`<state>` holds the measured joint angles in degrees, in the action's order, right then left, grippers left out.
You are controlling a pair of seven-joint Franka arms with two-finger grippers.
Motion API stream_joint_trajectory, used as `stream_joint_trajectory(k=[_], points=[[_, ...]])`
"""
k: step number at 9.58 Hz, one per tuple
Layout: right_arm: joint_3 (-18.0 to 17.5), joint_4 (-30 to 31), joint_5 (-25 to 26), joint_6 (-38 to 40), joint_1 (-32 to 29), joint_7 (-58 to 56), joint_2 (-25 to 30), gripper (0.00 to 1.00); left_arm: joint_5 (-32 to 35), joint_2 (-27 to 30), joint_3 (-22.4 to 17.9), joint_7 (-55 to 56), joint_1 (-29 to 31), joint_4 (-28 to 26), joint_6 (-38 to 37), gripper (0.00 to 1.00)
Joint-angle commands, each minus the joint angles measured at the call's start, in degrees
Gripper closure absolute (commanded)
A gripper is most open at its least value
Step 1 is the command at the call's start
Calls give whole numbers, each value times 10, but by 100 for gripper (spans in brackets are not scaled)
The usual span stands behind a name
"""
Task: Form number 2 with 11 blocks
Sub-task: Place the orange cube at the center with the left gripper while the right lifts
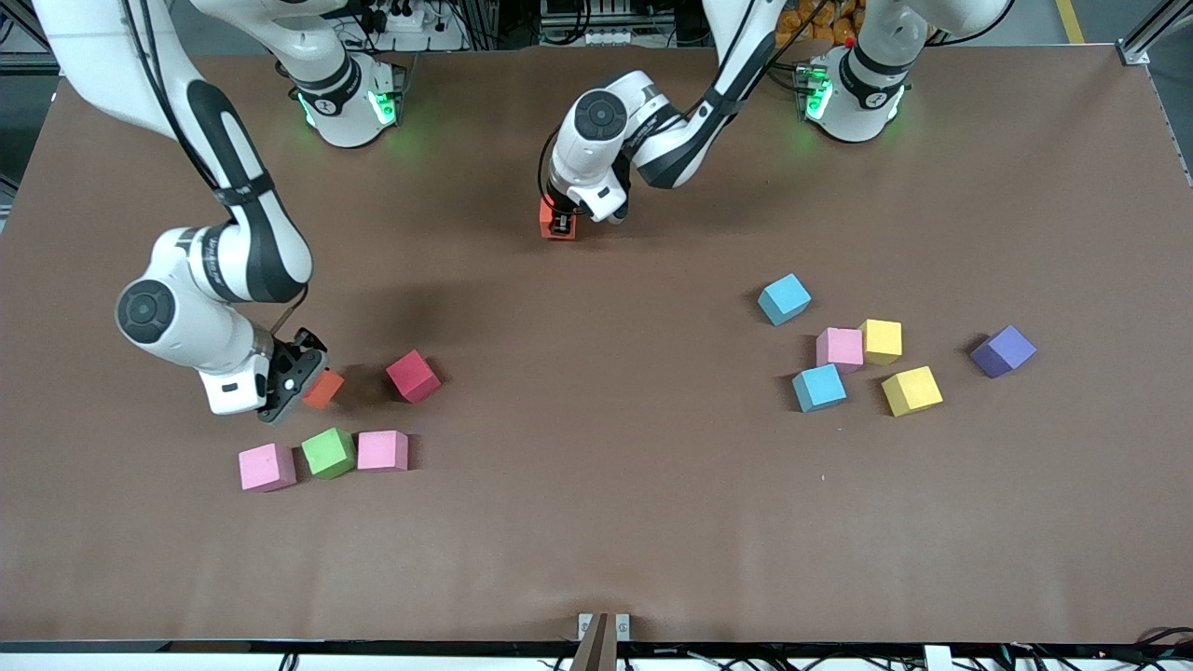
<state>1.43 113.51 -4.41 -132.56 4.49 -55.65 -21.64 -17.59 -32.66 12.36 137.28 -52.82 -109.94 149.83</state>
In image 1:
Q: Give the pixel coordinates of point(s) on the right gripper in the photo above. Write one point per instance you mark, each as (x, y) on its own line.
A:
(300, 349)

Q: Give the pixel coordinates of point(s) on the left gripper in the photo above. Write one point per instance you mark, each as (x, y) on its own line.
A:
(557, 207)

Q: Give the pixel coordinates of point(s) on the orange foam cube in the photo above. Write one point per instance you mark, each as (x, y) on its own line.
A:
(328, 390)
(544, 228)

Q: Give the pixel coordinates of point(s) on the pink foam cube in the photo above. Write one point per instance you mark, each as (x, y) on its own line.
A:
(839, 349)
(382, 450)
(266, 466)

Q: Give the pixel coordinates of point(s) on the crimson red foam cube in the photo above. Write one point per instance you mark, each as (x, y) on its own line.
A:
(412, 376)

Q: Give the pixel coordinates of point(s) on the light blue foam cube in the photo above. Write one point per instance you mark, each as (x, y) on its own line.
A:
(820, 388)
(783, 300)

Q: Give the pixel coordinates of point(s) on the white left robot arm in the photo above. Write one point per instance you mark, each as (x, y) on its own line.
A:
(690, 140)

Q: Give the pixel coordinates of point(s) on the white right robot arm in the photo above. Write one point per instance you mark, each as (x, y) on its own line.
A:
(252, 242)

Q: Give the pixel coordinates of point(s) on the green foam cube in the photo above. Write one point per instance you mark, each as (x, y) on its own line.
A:
(328, 453)

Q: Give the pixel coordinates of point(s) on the white power strip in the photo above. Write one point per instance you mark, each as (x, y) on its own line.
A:
(401, 17)
(610, 37)

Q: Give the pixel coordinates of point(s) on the pile of orange objects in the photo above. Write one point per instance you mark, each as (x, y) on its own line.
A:
(834, 28)

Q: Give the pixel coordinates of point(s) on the yellow foam cube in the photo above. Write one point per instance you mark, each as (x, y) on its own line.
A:
(882, 340)
(911, 391)

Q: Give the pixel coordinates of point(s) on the purple foam cube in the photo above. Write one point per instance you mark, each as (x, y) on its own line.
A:
(1005, 349)

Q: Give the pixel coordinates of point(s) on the small white box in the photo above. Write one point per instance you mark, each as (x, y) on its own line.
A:
(937, 657)

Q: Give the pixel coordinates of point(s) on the aluminium frame profile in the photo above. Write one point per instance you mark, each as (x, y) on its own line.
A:
(28, 63)
(1142, 42)

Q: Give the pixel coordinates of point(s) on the small metal bracket plate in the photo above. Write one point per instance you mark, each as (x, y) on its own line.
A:
(623, 626)

